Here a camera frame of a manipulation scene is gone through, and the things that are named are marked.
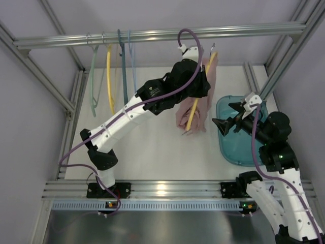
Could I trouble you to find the pink trousers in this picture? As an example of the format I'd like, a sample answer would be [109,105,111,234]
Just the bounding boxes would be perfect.
[176,52,218,135]

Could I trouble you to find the yellow hanger with trousers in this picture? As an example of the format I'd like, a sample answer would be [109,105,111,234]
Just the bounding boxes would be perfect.
[184,42,219,131]

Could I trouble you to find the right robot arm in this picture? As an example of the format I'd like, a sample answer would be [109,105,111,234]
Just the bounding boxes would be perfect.
[212,102,324,243]

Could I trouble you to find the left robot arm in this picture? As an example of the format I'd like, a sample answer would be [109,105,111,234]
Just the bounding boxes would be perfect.
[80,58,211,190]

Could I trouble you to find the light blue hanger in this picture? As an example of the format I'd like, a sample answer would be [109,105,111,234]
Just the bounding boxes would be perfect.
[127,30,137,92]

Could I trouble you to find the dark teal hanger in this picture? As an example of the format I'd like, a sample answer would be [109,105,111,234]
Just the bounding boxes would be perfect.
[117,29,128,105]

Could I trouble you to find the green hanger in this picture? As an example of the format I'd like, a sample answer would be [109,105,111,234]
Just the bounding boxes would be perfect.
[89,45,99,117]

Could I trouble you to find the teal transparent plastic bin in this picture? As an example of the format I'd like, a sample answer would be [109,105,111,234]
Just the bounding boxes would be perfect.
[216,96,269,167]

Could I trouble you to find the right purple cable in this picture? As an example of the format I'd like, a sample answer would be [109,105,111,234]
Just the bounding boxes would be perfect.
[251,103,323,244]

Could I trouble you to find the purple cable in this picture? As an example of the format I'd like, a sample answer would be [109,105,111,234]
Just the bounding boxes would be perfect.
[251,103,323,244]
[58,28,204,211]

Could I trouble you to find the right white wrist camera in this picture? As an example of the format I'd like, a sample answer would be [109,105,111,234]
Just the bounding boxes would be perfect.
[241,92,262,119]

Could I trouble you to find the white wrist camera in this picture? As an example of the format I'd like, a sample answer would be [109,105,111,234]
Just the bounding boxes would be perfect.
[241,92,262,119]
[178,44,199,62]

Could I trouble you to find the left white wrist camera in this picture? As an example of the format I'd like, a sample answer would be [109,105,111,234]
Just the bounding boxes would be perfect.
[178,44,199,62]

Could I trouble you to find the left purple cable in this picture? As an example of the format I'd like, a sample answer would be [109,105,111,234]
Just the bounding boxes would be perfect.
[58,28,204,211]

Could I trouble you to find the aluminium hanging rail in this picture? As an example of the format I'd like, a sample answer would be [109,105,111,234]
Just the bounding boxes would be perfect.
[13,21,307,50]

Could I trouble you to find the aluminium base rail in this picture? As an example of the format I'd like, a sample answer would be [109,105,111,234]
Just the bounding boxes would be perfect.
[41,179,317,200]

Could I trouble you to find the aluminium frame post right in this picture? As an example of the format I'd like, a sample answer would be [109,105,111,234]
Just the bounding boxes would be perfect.
[259,1,324,101]

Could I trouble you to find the aluminium frame post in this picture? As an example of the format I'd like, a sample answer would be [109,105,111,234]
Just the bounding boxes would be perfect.
[1,1,85,120]
[259,1,324,101]

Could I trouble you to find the slotted grey cable duct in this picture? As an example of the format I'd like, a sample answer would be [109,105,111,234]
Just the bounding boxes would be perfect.
[52,200,243,211]

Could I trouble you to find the aluminium frame post left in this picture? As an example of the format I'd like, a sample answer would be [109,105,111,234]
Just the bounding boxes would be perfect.
[1,1,85,120]

